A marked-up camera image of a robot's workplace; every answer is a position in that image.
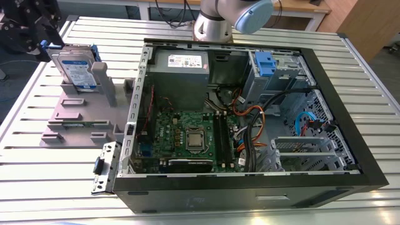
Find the metal disk bay cage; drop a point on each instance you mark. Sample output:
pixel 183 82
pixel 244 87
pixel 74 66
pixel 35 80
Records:
pixel 282 79

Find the silver CPU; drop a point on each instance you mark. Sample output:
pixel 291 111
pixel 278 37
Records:
pixel 194 139

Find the wooden top desk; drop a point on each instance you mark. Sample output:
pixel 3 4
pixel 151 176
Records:
pixel 306 7

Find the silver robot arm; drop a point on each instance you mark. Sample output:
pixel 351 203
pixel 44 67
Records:
pixel 210 25

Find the hard disk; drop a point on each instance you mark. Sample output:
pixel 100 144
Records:
pixel 76 70

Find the grey parts rack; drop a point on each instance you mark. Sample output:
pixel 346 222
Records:
pixel 91 110

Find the green motherboard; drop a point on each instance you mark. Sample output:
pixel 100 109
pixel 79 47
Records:
pixel 166 150

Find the blue plastic bay carrier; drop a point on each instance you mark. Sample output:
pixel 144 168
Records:
pixel 264 63

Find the black open PC case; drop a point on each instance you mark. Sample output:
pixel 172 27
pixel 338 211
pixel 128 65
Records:
pixel 219 194

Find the green RAM stick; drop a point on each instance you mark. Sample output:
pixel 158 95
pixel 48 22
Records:
pixel 78 123

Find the hinged metal slot bracket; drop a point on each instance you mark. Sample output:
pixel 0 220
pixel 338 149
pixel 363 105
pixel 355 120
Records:
pixel 110 164

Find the silver power supply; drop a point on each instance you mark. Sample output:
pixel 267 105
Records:
pixel 178 89

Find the wooden cabinet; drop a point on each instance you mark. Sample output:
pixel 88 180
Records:
pixel 368 23

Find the black graphics card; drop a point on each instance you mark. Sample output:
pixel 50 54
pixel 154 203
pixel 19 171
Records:
pixel 191 164

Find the perforated metal disk bay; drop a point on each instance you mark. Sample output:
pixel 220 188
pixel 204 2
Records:
pixel 300 140

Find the CPU socket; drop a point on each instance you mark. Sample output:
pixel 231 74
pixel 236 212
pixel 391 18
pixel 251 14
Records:
pixel 188 150

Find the black RAM slot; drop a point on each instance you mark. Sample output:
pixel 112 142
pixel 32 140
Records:
pixel 228 138
pixel 220 138

